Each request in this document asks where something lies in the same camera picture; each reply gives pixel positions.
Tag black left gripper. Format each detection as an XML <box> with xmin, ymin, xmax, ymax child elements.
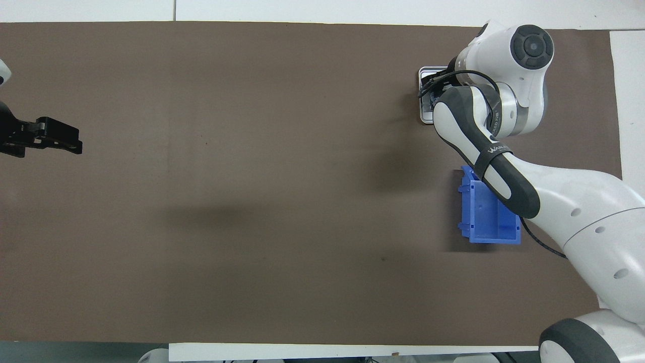
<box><xmin>0</xmin><ymin>101</ymin><xmax>83</xmax><ymax>158</ymax></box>

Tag brown table mat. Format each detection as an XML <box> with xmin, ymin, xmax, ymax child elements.
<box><xmin>0</xmin><ymin>21</ymin><xmax>623</xmax><ymax>348</ymax></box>

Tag grey metal tray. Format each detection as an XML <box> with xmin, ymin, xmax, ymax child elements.
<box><xmin>418</xmin><ymin>66</ymin><xmax>450</xmax><ymax>125</ymax></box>

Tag blue plastic storage bin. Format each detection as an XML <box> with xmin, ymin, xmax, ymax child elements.
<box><xmin>457</xmin><ymin>165</ymin><xmax>522</xmax><ymax>246</ymax></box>

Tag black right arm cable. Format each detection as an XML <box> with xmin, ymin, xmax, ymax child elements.
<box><xmin>417</xmin><ymin>69</ymin><xmax>567</xmax><ymax>260</ymax></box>

